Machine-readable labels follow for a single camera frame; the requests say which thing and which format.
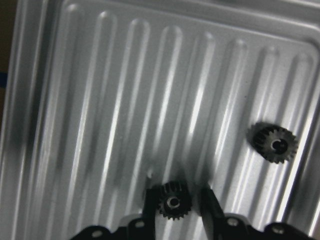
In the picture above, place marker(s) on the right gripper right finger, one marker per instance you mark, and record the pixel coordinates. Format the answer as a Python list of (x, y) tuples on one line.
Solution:
[(211, 213)]

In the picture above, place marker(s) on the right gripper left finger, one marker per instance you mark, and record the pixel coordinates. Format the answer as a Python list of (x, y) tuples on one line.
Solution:
[(150, 207)]

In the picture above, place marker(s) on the black bearing gear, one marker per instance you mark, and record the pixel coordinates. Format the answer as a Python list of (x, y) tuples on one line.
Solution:
[(175, 201), (274, 143)]

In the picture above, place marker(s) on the silver ribbed metal tray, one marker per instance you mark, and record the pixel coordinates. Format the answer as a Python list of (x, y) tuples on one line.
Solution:
[(106, 98)]

